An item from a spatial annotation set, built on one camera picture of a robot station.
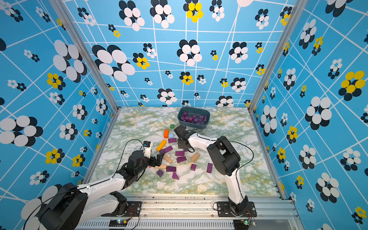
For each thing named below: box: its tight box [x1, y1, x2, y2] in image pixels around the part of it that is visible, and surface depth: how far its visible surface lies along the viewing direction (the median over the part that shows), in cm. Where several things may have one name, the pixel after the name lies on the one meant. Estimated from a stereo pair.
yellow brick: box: [156, 139, 168, 152], surface depth 99 cm
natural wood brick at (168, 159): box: [163, 153, 174, 164], surface depth 92 cm
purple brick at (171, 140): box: [168, 138, 177, 144], surface depth 102 cm
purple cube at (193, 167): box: [190, 163, 197, 172], surface depth 88 cm
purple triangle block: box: [172, 171, 180, 181], surface depth 85 cm
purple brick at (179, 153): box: [175, 150, 185, 157], surface depth 96 cm
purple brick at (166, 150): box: [159, 145, 173, 155], surface depth 98 cm
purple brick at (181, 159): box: [176, 156, 187, 164], surface depth 93 cm
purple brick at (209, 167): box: [206, 162, 213, 174], surface depth 88 cm
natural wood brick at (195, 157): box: [190, 152, 200, 163], surface depth 93 cm
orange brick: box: [163, 129, 170, 139], surface depth 105 cm
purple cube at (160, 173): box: [156, 169, 164, 178], surface depth 86 cm
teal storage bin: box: [177, 106, 211, 129], surface depth 113 cm
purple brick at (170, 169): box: [165, 166, 177, 173], surface depth 89 cm
